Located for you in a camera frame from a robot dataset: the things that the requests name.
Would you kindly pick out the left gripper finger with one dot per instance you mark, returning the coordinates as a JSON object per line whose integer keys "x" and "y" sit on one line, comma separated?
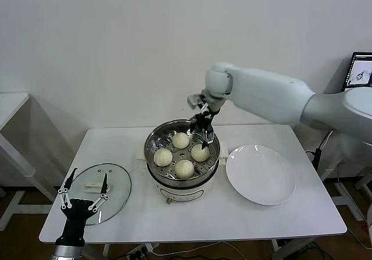
{"x": 100, "y": 197}
{"x": 66, "y": 196}

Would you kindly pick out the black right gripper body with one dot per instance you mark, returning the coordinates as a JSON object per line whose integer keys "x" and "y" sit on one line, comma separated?
{"x": 203, "y": 123}

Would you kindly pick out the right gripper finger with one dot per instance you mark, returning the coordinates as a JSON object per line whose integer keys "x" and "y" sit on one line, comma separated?
{"x": 193, "y": 125}
{"x": 207, "y": 142}

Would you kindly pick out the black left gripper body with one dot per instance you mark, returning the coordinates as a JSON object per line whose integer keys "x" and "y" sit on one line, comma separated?
{"x": 76, "y": 222}

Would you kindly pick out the white steamed baozi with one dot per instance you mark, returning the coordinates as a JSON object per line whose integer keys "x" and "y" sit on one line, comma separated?
{"x": 180, "y": 140}
{"x": 184, "y": 169}
{"x": 199, "y": 153}
{"x": 162, "y": 157}

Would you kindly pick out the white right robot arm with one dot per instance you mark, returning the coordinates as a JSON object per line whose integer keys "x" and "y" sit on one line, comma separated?
{"x": 261, "y": 91}

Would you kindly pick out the stainless steel steamer basket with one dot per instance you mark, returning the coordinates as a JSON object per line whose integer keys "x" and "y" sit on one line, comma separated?
{"x": 152, "y": 143}

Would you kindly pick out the steel steamer pot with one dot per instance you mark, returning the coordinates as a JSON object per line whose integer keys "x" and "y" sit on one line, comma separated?
{"x": 180, "y": 194}

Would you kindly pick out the white table leg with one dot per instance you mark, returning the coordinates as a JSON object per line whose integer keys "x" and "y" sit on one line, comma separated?
{"x": 274, "y": 248}
{"x": 106, "y": 252}

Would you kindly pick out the white round plate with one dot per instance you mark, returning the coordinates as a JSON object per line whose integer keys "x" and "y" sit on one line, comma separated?
{"x": 258, "y": 175}

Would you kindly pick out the white power strip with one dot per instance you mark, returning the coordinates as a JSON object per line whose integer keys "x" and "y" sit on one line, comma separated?
{"x": 143, "y": 249}

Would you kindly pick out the white square side table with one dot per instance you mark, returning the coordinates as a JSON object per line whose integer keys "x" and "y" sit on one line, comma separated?
{"x": 11, "y": 103}

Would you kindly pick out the white desk with rounded edge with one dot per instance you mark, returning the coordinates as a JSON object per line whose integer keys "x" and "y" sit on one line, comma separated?
{"x": 343, "y": 193}

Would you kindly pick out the grey open laptop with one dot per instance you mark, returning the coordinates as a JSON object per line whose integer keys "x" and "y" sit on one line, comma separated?
{"x": 360, "y": 71}

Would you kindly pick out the small red floor object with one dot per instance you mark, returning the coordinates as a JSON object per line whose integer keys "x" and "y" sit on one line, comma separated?
{"x": 366, "y": 229}

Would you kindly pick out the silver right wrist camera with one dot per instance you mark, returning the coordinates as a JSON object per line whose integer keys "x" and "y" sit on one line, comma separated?
{"x": 195, "y": 100}

